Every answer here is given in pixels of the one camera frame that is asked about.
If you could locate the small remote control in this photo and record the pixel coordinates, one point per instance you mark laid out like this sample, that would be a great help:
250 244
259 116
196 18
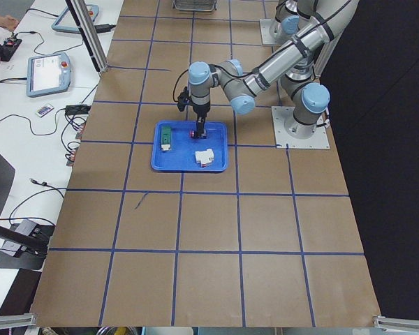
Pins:
44 110

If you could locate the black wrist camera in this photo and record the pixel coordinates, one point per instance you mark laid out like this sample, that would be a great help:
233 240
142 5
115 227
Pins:
183 99

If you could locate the aluminium frame post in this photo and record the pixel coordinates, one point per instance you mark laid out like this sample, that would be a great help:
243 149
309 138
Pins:
89 35

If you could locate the black power adapter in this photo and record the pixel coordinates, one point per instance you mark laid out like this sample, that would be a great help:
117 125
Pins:
78 109

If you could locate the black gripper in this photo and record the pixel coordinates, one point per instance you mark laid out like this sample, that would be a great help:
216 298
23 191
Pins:
200 112

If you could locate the person forearm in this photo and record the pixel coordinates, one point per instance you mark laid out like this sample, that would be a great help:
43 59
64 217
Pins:
8 22

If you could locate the wire mesh shelf basket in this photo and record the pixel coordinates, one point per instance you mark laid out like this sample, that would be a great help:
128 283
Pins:
204 6

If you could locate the near teach pendant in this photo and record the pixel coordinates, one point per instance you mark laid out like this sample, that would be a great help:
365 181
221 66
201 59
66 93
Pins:
48 74

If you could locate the black monitor stand base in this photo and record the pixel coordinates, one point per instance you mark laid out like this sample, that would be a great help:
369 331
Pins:
25 245

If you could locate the green terminal block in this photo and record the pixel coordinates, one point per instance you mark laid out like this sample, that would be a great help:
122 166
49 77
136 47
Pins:
166 136

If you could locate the blue plastic tray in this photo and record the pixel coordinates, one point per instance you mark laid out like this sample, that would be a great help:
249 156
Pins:
180 156

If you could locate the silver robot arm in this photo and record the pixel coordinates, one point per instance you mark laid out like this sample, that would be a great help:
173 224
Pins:
319 22
286 18

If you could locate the black controller device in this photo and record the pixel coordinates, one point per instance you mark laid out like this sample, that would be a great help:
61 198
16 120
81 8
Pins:
8 48

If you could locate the white circuit breaker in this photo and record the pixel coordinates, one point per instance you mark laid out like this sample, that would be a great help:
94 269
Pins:
204 158

